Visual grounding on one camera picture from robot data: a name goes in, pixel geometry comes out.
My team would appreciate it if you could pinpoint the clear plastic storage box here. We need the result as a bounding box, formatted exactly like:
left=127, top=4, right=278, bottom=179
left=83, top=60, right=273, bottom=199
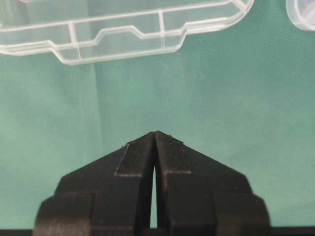
left=286, top=0, right=315, bottom=31

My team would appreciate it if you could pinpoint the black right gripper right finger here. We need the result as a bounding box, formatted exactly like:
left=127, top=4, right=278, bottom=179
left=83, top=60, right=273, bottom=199
left=155, top=131, right=271, bottom=236

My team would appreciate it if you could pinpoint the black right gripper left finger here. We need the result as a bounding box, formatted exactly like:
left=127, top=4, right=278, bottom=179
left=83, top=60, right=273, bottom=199
left=33, top=132, right=155, bottom=236

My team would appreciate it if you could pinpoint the clear plastic box lid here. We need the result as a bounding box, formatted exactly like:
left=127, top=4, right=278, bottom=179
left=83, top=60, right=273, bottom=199
left=0, top=0, right=253, bottom=65

